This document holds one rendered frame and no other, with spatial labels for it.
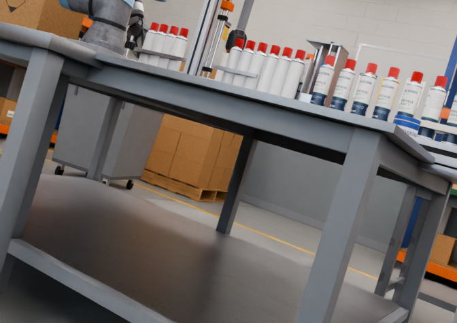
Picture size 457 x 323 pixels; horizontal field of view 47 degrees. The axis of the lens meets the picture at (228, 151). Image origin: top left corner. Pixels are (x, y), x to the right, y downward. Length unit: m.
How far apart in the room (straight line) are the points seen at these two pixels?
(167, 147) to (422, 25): 3.23
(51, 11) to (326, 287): 1.53
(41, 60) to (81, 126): 3.01
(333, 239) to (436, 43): 5.48
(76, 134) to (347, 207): 3.53
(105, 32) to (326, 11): 5.31
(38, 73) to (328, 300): 0.91
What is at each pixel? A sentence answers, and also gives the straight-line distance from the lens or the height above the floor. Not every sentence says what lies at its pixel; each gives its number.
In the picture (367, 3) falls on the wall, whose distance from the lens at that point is 6.88.
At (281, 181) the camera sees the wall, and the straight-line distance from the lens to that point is 6.70.
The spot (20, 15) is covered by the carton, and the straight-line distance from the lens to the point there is 2.24.
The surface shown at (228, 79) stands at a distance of 2.02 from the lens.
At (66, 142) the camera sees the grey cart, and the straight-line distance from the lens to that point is 4.53.
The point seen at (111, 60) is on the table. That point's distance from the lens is 1.51.
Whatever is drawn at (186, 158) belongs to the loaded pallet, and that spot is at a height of 0.40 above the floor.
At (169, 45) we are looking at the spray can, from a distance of 2.21.
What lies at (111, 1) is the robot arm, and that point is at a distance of 1.91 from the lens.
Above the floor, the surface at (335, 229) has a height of 0.58.
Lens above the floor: 0.70
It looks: 1 degrees down
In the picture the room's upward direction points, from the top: 17 degrees clockwise
